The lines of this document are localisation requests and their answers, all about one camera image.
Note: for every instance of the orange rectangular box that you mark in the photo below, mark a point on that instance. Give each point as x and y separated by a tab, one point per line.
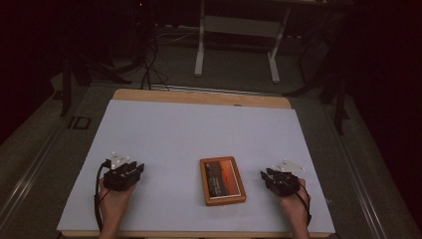
223	181

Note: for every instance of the person's right hand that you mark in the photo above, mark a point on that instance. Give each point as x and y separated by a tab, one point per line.
294	205

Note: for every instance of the white table mat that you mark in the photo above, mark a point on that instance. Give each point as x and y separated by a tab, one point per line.
185	132

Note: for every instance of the white metal desk frame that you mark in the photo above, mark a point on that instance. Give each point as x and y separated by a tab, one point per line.
239	26

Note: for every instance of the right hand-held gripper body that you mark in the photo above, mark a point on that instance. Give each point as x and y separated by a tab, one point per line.
285	184

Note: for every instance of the black floor socket plate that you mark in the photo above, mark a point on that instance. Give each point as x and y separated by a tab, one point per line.
79	122

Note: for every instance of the person's left hand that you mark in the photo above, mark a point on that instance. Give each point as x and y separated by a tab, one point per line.
114	202

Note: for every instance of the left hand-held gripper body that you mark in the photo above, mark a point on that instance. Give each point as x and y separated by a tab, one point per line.
117	179

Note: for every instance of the black metal stand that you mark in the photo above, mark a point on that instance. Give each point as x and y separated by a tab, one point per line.
68	83
338	99

